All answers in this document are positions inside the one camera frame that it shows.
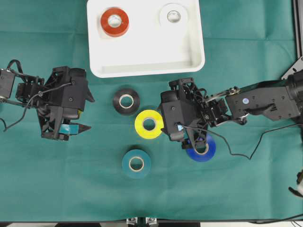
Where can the blue tape roll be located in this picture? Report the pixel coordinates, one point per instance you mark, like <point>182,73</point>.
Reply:
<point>207,154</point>

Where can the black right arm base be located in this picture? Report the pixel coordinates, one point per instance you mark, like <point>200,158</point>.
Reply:
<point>296,67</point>

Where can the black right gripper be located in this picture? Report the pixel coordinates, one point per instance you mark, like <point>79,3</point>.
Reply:
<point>211,112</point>

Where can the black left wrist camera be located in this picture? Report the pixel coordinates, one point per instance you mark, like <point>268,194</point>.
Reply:
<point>70,84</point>

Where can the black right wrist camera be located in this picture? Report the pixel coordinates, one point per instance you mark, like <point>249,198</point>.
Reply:
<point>179,116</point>

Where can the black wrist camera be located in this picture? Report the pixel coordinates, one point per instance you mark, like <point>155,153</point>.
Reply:
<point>179,116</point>
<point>70,84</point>

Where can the orange red tape roll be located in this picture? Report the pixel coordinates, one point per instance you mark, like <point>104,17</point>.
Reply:
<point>114,22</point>

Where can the white tape roll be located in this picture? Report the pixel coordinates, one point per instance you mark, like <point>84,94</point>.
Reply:
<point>173,15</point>

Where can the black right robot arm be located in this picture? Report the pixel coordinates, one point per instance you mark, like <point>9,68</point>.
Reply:
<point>275,99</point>

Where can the aluminium frame rail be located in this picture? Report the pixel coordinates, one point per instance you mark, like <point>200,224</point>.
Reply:
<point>298,24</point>

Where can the black white object at edge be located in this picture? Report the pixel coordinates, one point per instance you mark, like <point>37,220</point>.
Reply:
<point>299,189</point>

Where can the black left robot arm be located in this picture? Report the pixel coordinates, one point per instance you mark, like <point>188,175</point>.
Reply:
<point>20,89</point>

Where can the yellow tape roll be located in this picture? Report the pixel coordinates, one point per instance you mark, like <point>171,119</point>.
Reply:
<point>148,124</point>

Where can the metal table clamp bracket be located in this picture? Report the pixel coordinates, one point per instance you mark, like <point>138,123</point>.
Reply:
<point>141,221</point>

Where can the black tape roll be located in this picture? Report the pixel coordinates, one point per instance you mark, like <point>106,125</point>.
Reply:
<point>126,101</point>

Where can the green table cloth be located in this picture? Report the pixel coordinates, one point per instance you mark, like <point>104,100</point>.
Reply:
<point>246,41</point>

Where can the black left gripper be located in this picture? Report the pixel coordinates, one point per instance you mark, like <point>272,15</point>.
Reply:
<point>56,121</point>

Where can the teal tape roll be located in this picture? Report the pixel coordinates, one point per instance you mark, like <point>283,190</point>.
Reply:
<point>136,164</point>

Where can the white plastic tray case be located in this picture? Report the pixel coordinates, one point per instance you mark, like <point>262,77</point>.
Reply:
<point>146,48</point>

